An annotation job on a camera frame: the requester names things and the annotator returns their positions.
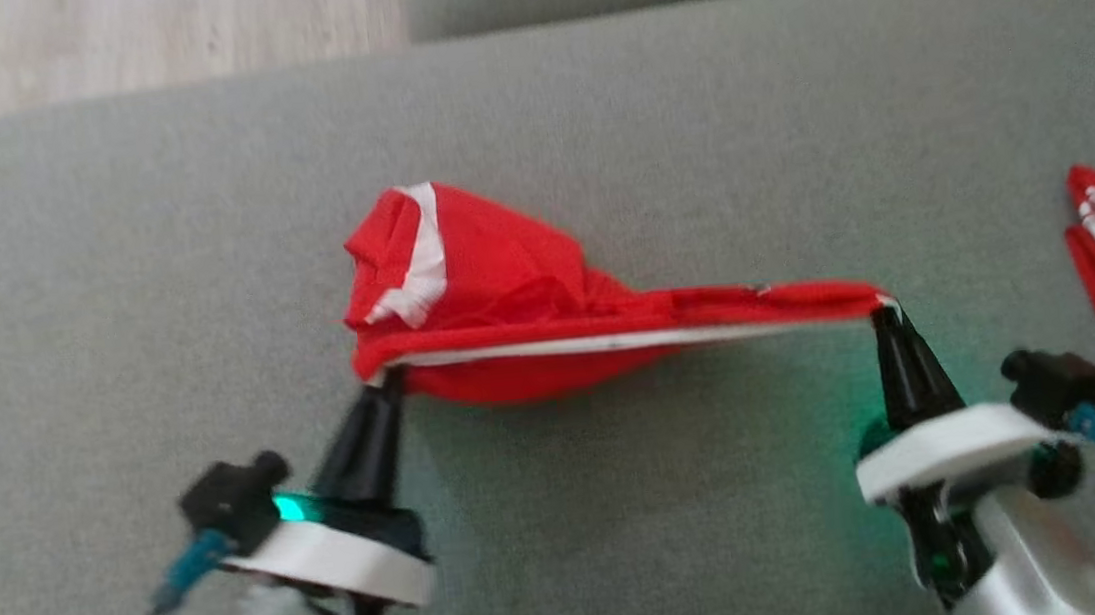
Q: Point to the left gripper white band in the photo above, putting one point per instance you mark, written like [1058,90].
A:
[352,567]

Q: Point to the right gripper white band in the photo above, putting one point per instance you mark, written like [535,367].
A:
[943,450]

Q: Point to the red shorts with white hem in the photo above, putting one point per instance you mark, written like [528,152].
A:
[505,281]

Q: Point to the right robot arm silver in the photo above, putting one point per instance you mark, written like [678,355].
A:
[1035,572]

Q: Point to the large grey sofa ottoman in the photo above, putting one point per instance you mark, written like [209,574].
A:
[590,123]

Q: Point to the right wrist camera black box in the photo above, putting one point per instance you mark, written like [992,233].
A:
[1057,384]

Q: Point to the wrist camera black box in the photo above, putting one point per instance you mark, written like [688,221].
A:
[229,499]
[1057,384]

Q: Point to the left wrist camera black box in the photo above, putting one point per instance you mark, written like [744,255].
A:
[229,499]

